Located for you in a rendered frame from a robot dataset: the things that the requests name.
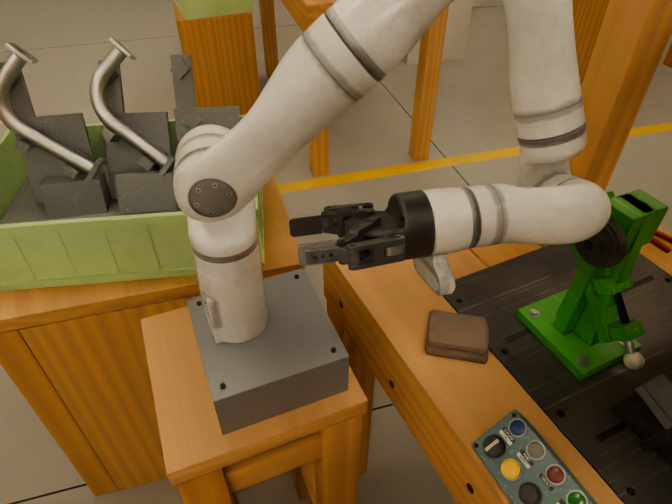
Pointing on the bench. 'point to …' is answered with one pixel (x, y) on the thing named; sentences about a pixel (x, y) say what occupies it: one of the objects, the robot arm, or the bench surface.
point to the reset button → (510, 469)
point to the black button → (529, 493)
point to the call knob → (493, 445)
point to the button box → (556, 492)
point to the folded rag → (457, 336)
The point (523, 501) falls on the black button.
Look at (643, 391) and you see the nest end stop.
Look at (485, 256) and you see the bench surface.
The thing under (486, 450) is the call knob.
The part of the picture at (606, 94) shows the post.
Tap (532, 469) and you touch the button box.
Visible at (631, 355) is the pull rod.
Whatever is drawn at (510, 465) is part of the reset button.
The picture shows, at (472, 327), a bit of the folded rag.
